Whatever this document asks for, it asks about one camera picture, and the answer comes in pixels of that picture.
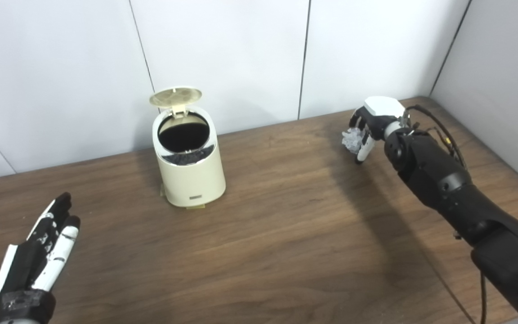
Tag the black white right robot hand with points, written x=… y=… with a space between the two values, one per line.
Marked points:
x=382 y=112

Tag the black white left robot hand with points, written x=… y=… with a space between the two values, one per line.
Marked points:
x=25 y=265

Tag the white paper ball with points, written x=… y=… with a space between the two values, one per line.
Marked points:
x=352 y=140

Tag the cream-colored desktop bin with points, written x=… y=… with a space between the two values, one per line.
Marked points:
x=191 y=180

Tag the round cream bin lid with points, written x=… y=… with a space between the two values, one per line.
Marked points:
x=176 y=96

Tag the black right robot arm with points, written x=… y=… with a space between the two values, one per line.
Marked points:
x=443 y=184

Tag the small yellow tape piece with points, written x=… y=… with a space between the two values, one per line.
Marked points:
x=162 y=191
x=196 y=206

